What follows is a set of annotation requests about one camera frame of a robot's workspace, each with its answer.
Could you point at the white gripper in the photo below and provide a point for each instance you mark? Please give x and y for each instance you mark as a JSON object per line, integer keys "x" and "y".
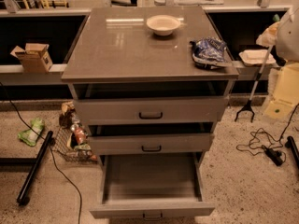
{"x": 289, "y": 37}

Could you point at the blue chip bag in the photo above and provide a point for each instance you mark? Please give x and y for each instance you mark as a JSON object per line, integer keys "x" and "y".
{"x": 208, "y": 53}

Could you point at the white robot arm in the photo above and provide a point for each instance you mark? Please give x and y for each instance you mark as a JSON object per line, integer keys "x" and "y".
{"x": 287, "y": 42}

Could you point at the top grey drawer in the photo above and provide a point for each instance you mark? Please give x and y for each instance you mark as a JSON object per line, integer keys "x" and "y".
{"x": 146, "y": 111}

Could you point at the grey drawer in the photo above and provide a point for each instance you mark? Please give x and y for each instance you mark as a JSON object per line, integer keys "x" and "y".
{"x": 146, "y": 111}
{"x": 151, "y": 186}
{"x": 160, "y": 143}

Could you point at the middle grey drawer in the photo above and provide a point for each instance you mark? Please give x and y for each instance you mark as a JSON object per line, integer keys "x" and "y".
{"x": 160, "y": 143}

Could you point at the grey drawer cabinet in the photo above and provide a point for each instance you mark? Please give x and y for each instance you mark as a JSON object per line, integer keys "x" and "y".
{"x": 118, "y": 57}

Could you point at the bottom grey drawer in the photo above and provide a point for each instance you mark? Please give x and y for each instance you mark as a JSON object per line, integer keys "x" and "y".
{"x": 151, "y": 186}

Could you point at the brown snack bag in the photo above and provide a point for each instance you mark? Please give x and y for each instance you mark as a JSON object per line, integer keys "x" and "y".
{"x": 65, "y": 119}

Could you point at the green snack bag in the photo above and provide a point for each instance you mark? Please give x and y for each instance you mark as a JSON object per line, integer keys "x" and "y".
{"x": 30, "y": 136}

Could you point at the white foam takeout tray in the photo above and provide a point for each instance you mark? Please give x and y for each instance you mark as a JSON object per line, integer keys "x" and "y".
{"x": 253, "y": 57}

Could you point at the reacher grabber tool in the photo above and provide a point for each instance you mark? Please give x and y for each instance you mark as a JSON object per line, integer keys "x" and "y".
{"x": 247, "y": 106}

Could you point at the white paper bowl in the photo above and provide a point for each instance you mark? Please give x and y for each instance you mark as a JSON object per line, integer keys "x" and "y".
{"x": 163, "y": 25}

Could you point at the black stand leg right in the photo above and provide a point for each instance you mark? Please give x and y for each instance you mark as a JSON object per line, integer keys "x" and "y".
{"x": 293, "y": 147}

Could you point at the black stand leg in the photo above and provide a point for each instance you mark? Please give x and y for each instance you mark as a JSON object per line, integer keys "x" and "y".
{"x": 31, "y": 165}
{"x": 293, "y": 147}

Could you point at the red snack packet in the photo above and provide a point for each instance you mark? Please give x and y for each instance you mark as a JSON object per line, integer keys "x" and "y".
{"x": 79, "y": 134}

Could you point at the open cardboard box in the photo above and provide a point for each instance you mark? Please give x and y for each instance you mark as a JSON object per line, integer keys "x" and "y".
{"x": 34, "y": 58}

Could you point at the black stand leg left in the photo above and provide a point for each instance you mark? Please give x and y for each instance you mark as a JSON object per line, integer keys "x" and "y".
{"x": 31, "y": 165}

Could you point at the wire basket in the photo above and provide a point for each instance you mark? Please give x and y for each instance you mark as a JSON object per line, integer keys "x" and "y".
{"x": 67, "y": 147}

